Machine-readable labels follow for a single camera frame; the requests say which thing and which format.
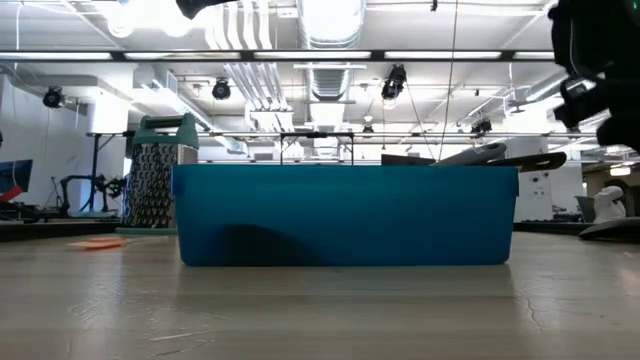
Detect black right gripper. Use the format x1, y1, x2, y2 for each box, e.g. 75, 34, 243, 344
551, 74, 640, 154

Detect black solid cooking spoon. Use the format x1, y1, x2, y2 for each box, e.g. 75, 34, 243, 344
487, 151, 569, 174

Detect black slotted turner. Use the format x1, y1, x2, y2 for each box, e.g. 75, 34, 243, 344
578, 216, 640, 243

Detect grey silicone spoon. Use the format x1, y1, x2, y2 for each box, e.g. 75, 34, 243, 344
433, 141, 508, 167

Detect person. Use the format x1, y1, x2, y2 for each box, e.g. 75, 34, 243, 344
592, 184, 628, 225

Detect black overhead light bar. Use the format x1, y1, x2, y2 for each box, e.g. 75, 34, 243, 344
0, 48, 559, 63

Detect background black robot arms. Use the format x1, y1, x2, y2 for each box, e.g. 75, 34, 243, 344
59, 172, 126, 216

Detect black background monitor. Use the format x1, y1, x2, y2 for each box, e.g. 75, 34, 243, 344
380, 153, 437, 167

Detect teal plastic bin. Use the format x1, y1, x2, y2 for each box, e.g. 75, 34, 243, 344
171, 163, 520, 267

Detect thin hanging black cable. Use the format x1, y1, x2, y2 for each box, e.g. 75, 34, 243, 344
437, 0, 459, 162

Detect steel box grater teal handle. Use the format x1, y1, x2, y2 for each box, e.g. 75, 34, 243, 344
121, 113, 200, 235

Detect dark wall screen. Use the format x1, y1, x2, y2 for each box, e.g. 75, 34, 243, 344
0, 159, 34, 202

